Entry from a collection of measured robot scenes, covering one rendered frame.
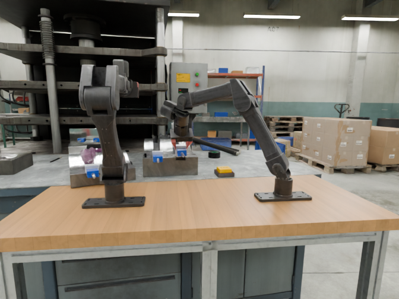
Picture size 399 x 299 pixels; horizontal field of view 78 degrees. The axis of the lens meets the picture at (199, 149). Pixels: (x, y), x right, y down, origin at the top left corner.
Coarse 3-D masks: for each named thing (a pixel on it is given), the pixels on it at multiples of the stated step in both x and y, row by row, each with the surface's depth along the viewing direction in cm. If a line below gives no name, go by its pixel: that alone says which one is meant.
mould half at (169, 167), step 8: (144, 144) 139; (152, 144) 139; (160, 144) 140; (168, 144) 141; (144, 152) 130; (168, 152) 130; (192, 152) 130; (144, 160) 113; (152, 160) 114; (168, 160) 115; (184, 160) 117; (192, 160) 118; (144, 168) 114; (152, 168) 115; (160, 168) 115; (168, 168) 116; (176, 168) 117; (184, 168) 117; (192, 168) 118; (144, 176) 115; (152, 176) 115; (160, 176) 116
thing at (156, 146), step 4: (152, 136) 146; (156, 136) 149; (160, 136) 147; (164, 136) 149; (168, 136) 149; (156, 140) 150; (176, 140) 149; (156, 144) 141; (176, 144) 142; (156, 148) 138
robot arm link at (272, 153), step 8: (256, 104) 92; (240, 112) 90; (248, 112) 89; (256, 112) 88; (248, 120) 90; (256, 120) 89; (256, 128) 89; (264, 128) 88; (256, 136) 90; (264, 136) 89; (272, 136) 90; (264, 144) 89; (272, 144) 88; (264, 152) 89; (272, 152) 88; (280, 152) 89; (272, 160) 88; (280, 160) 86
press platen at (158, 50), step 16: (0, 48) 164; (16, 48) 168; (32, 48) 170; (64, 48) 173; (80, 48) 175; (96, 48) 177; (112, 48) 179; (160, 48) 174; (32, 64) 223; (64, 64) 222; (96, 64) 220; (112, 64) 219; (144, 64) 218
